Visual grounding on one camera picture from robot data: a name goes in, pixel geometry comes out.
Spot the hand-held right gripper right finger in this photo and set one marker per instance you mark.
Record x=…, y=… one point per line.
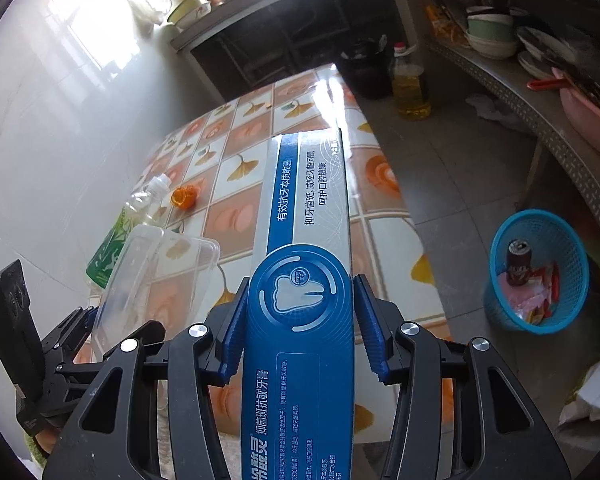
x=372, y=340

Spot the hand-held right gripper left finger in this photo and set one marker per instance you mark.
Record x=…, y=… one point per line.
x=230, y=340

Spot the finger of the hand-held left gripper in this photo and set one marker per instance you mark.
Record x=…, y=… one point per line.
x=70, y=332
x=80, y=380

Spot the blue white toothpaste box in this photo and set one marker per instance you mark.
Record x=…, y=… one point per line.
x=300, y=285

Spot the clear plastic container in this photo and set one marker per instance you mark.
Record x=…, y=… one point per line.
x=150, y=270

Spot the pink red packet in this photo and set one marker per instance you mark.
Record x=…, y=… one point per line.
x=525, y=295

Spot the red drink can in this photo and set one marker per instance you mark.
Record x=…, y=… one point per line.
x=519, y=267

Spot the red snack bag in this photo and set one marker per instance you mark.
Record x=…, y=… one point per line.
x=550, y=285

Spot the blue plastic basket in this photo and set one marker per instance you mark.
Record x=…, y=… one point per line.
x=575, y=260

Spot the green label plastic bottle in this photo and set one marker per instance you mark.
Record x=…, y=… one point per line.
x=105, y=255

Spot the patterned tablecloth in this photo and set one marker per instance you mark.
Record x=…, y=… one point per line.
x=380, y=240

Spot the white plastic bag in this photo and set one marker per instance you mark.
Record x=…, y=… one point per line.
x=595, y=395
x=150, y=10

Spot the cooking oil bottle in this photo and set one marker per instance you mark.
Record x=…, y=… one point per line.
x=410, y=95

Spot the white rag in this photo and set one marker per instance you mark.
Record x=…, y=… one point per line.
x=490, y=110

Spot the dark bucket under counter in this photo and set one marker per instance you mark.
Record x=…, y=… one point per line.
x=365, y=77

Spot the perforated metal shelf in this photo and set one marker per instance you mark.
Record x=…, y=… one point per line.
x=555, y=125

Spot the red plastic utensil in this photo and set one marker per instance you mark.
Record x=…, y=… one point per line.
x=542, y=85

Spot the pink plastic basin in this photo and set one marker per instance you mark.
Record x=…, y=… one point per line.
x=590, y=120

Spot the orange snack packet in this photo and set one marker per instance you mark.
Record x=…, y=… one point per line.
x=442, y=22

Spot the stack of green white bowls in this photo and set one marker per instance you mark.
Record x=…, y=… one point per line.
x=490, y=35

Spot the enamel basin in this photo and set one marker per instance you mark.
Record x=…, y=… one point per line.
x=190, y=12

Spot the grey kitchen counter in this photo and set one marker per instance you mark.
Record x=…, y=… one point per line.
x=280, y=5

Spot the stack of white plates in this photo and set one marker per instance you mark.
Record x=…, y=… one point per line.
x=540, y=45

